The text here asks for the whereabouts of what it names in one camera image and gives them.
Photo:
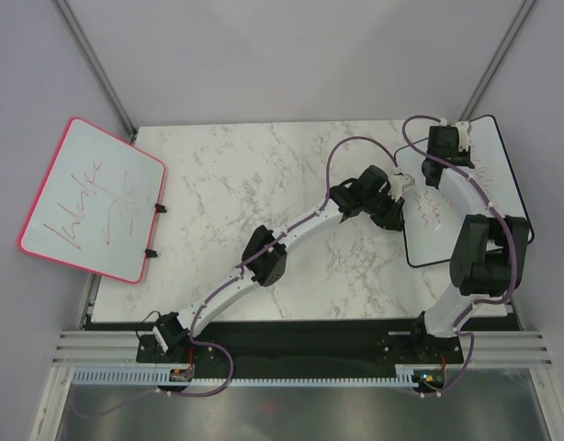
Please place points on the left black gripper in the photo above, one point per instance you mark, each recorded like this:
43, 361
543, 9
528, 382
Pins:
391, 214

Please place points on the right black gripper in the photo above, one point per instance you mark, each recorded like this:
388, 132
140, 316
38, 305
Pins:
465, 154

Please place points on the black framed whiteboard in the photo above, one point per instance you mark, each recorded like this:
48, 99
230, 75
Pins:
432, 220

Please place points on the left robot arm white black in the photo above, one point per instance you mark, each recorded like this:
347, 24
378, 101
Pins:
264, 259

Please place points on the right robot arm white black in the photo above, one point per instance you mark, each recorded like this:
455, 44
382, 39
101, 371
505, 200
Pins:
488, 257

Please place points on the pink framed whiteboard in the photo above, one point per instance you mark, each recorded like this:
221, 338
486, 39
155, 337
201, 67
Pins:
96, 206

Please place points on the upper black clip pink board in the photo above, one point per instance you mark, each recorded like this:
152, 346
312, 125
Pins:
160, 208

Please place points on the black clip pink board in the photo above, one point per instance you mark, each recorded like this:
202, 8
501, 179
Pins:
150, 253
160, 208

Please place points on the lower black clip pink board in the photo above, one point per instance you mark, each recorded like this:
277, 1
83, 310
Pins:
150, 253

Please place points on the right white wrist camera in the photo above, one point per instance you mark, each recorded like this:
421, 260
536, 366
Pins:
464, 128

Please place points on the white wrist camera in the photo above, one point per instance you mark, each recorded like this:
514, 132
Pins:
399, 184
464, 128

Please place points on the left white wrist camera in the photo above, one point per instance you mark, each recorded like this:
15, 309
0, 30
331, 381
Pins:
399, 184

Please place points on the right aluminium corner post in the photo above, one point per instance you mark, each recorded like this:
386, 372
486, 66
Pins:
494, 65

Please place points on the aluminium corner post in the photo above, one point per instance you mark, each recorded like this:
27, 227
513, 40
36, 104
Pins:
494, 65
88, 53

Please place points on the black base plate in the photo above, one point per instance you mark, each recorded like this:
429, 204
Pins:
302, 353

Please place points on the aluminium rail frame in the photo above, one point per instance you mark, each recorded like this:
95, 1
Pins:
503, 349

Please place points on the left aluminium corner post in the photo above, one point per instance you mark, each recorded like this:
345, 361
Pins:
88, 53

